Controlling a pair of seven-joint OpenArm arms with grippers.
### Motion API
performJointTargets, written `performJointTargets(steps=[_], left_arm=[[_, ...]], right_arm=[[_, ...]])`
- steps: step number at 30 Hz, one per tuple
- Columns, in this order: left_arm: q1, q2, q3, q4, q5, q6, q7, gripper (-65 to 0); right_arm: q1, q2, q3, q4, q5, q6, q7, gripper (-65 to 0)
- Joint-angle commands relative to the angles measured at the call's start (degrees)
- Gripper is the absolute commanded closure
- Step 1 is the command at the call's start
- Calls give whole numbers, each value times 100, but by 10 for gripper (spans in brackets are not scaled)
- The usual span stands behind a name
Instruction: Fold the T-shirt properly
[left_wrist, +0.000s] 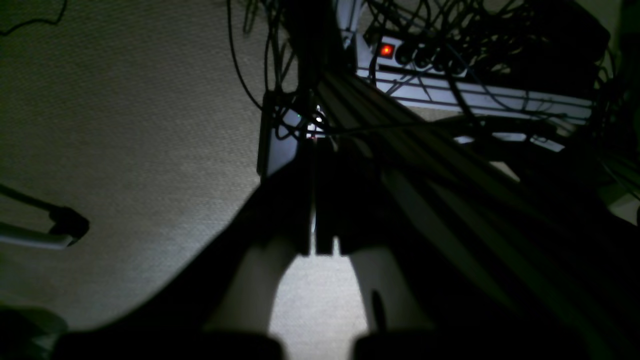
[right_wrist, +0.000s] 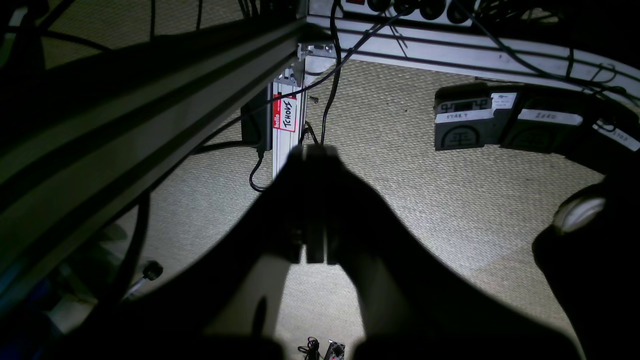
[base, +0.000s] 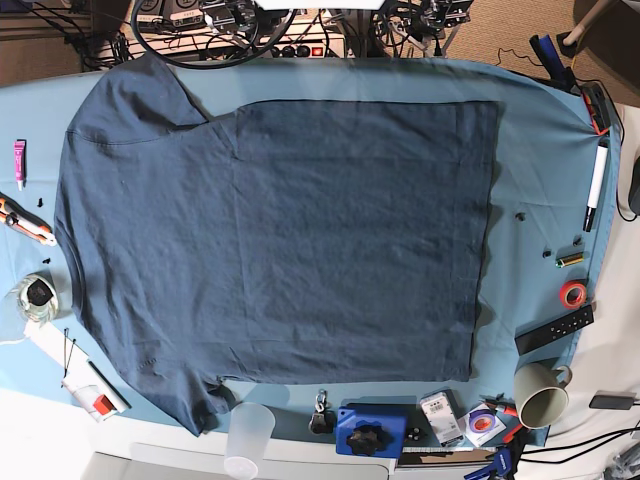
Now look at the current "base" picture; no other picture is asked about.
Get grey-green ceramic mug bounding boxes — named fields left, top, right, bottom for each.
left=514, top=363, right=573, bottom=429

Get black looped cable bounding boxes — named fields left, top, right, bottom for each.
left=129, top=0, right=298, bottom=71

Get orange utility knife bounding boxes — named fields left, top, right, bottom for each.
left=1, top=194, right=57, bottom=247

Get pink glue tube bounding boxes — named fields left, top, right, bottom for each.
left=13, top=140, right=26, bottom=191

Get AA battery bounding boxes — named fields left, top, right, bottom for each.
left=555, top=252, right=585, bottom=269

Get white labelled packet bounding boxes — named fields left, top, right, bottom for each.
left=419, top=392, right=464, bottom=447

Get orange black clamp tool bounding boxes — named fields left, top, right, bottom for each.
left=580, top=82, right=611, bottom=136

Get light blue table cloth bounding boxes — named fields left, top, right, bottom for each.
left=1, top=60, right=621, bottom=443

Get red tape roll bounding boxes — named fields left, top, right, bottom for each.
left=559, top=280, right=588, bottom=309

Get glass jar with black lid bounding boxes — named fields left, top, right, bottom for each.
left=7, top=274, right=59, bottom=323

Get translucent plastic cup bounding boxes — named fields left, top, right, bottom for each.
left=223, top=403, right=276, bottom=479

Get blue black clamp top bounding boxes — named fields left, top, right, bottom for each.
left=529, top=35, right=576, bottom=92

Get red handled pliers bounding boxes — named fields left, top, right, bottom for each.
left=482, top=396, right=518, bottom=417

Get blue clamp bottom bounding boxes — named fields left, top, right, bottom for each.
left=463, top=428, right=529, bottom=480

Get white paper strip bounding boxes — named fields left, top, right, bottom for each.
left=23, top=320, right=133, bottom=410

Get dark blue T-shirt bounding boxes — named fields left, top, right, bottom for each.
left=54, top=56, right=500, bottom=435

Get white power strip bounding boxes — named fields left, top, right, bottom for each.
left=142, top=17, right=352, bottom=64

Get white black marker pen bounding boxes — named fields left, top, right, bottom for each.
left=583, top=141, right=609, bottom=232

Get black remote control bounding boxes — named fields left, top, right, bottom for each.
left=514, top=304, right=594, bottom=355

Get black power adapter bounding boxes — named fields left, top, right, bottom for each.
left=589, top=394, right=638, bottom=411

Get blue box with black knob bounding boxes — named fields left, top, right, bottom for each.
left=335, top=404, right=408, bottom=459

